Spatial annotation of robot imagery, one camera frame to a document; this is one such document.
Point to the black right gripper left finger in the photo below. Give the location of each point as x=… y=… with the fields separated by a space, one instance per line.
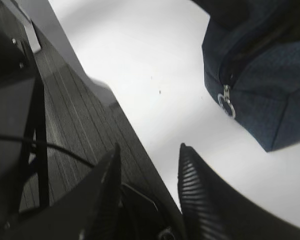
x=88 y=212

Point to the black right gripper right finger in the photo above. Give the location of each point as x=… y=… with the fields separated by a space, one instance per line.
x=213 y=210

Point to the dark blue fabric lunch bag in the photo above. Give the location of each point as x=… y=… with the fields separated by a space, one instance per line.
x=251 y=57

